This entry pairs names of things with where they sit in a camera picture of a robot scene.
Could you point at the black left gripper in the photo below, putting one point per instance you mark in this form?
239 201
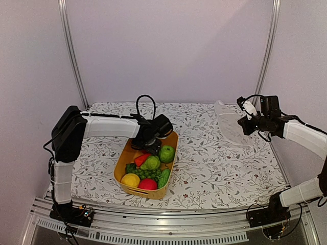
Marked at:
154 149

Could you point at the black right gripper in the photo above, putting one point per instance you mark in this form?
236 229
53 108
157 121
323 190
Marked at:
248 130

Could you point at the green toy apple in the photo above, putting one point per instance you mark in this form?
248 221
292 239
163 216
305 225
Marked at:
166 154

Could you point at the clear zip top bag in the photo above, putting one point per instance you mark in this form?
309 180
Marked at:
229 127

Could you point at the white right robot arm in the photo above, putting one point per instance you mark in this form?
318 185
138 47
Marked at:
289 128

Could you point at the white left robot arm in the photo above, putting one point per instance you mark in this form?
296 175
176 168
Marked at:
75 125

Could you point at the green toy cabbage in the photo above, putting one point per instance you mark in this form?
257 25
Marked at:
152 162

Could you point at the orange toy carrot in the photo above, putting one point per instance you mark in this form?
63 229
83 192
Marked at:
140 160

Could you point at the green toy grapes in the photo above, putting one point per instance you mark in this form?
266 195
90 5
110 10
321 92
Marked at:
151 174

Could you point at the yellow plastic basket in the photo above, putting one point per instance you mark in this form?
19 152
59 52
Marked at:
129 154

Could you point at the green toy broccoli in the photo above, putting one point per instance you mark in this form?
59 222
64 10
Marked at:
130 168

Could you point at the green toy cucumber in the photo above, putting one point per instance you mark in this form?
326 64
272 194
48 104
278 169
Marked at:
163 179

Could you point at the red toy apple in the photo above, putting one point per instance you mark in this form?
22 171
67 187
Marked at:
148 184

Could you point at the yellow toy lemon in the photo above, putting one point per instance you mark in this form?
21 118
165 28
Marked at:
131 180

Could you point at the floral tablecloth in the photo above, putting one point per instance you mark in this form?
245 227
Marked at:
209 172

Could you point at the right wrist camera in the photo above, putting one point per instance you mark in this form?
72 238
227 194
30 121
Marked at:
247 107

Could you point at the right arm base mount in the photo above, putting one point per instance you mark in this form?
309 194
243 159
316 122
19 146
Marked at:
258 215

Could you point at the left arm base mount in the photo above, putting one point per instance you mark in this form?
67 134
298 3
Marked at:
67 213

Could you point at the left aluminium frame post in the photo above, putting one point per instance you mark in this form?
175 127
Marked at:
71 52

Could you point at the aluminium frame post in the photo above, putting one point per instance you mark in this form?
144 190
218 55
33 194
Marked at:
71 52
269 45

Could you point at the right aluminium frame post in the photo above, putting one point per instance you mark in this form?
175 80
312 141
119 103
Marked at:
269 45

